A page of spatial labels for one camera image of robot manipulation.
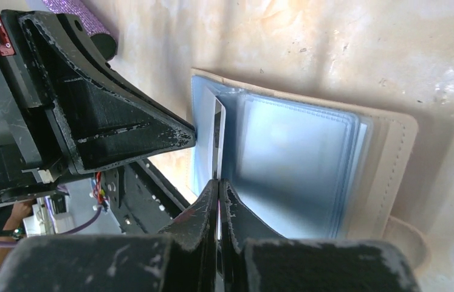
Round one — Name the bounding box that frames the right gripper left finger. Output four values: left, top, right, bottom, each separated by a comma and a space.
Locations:
0, 179, 218, 291

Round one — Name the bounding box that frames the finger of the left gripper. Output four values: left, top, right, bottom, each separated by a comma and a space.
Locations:
18, 12, 196, 174

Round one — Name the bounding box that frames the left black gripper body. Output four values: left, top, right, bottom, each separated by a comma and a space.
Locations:
0, 10, 74, 202

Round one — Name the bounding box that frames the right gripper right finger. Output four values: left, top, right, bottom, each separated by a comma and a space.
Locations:
218, 179, 420, 291

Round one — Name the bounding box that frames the beige card holder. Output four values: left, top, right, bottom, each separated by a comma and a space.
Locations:
187, 69, 430, 271

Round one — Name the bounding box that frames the silver credit card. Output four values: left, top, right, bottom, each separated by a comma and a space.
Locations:
212, 96, 226, 179

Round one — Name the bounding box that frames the purple glitter microphone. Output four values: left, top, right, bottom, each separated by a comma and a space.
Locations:
43, 0, 118, 61

